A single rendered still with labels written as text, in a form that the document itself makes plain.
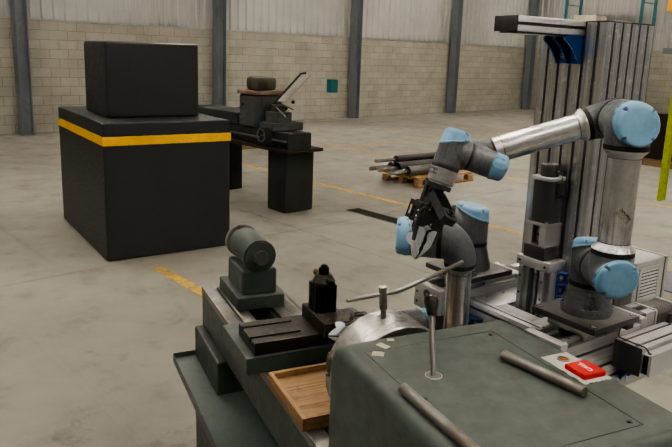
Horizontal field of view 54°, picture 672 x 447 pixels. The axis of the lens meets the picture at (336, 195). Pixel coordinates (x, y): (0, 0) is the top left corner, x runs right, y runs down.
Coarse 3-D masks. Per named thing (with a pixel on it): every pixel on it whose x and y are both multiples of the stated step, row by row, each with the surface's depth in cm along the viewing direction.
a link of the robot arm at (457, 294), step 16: (448, 240) 194; (464, 240) 196; (448, 256) 196; (464, 256) 195; (448, 272) 201; (464, 272) 197; (448, 288) 202; (464, 288) 200; (448, 304) 203; (464, 304) 202; (448, 320) 205; (464, 320) 204
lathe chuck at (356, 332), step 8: (376, 312) 176; (392, 312) 176; (400, 312) 179; (360, 320) 174; (368, 320) 172; (376, 320) 172; (384, 320) 171; (392, 320) 171; (400, 320) 171; (408, 320) 172; (352, 328) 172; (360, 328) 171; (368, 328) 169; (376, 328) 168; (344, 336) 172; (352, 336) 170; (360, 336) 168; (336, 344) 172; (344, 344) 170; (328, 376) 173; (328, 384) 173; (328, 392) 175
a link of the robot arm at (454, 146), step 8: (448, 128) 178; (448, 136) 177; (456, 136) 176; (464, 136) 176; (440, 144) 178; (448, 144) 176; (456, 144) 176; (464, 144) 177; (472, 144) 178; (440, 152) 177; (448, 152) 176; (456, 152) 176; (464, 152) 176; (440, 160) 177; (448, 160) 176; (456, 160) 176; (464, 160) 177; (448, 168) 176; (456, 168) 177
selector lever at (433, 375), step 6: (432, 318) 141; (432, 324) 141; (432, 330) 140; (432, 336) 140; (432, 342) 140; (432, 348) 139; (432, 354) 139; (432, 360) 138; (432, 366) 138; (426, 372) 139; (432, 372) 138; (438, 372) 139; (432, 378) 136; (438, 378) 136
